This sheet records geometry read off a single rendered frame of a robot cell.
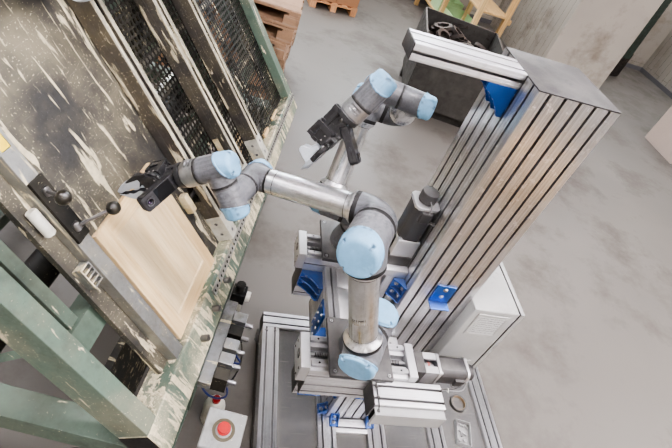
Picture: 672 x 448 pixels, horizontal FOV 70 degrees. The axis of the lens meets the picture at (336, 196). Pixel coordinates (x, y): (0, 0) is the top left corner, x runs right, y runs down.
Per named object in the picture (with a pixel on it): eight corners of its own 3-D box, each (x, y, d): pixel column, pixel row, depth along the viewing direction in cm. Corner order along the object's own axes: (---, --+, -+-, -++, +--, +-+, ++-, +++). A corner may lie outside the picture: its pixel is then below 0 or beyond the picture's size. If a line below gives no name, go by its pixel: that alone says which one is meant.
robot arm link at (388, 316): (390, 327, 162) (406, 304, 154) (378, 358, 152) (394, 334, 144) (359, 310, 164) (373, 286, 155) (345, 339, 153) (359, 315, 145)
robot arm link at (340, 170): (339, 226, 187) (394, 94, 173) (303, 212, 187) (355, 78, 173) (341, 218, 199) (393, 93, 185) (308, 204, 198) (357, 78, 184)
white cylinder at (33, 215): (21, 216, 117) (43, 239, 121) (30, 214, 116) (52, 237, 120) (29, 208, 119) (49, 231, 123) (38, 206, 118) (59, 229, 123)
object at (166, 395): (138, 457, 146) (169, 456, 143) (116, 439, 139) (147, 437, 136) (282, 110, 317) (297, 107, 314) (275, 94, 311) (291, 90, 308)
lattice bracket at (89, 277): (87, 290, 131) (96, 288, 131) (71, 273, 128) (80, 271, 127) (94, 279, 135) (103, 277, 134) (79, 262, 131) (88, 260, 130)
